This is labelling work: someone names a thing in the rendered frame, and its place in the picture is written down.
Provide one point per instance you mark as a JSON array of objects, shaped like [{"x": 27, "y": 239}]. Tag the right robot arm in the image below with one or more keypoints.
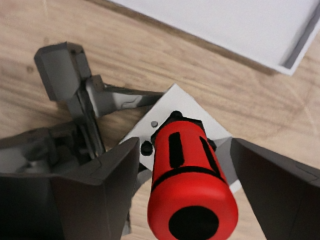
[{"x": 35, "y": 152}]

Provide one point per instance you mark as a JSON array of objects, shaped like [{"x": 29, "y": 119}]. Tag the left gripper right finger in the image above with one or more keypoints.
[{"x": 283, "y": 193}]

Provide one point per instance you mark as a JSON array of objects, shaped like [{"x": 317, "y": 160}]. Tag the grey cylinder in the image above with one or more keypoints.
[{"x": 154, "y": 123}]

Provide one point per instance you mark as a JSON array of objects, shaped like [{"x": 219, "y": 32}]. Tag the red screwdriver handle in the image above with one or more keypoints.
[{"x": 190, "y": 198}]

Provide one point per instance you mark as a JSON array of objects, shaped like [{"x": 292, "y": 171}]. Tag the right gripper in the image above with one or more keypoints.
[{"x": 62, "y": 81}]

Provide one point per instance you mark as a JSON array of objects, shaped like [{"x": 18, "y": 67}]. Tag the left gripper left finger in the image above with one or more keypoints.
[{"x": 90, "y": 202}]

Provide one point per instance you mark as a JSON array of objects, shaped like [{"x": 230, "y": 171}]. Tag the white bracket with holes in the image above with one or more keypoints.
[{"x": 176, "y": 99}]

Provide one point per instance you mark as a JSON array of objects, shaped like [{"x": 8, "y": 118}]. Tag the black screw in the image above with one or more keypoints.
[
  {"x": 147, "y": 149},
  {"x": 212, "y": 144},
  {"x": 176, "y": 113}
]

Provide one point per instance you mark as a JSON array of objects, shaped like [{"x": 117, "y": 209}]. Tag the white shallow tray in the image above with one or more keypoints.
[{"x": 274, "y": 33}]

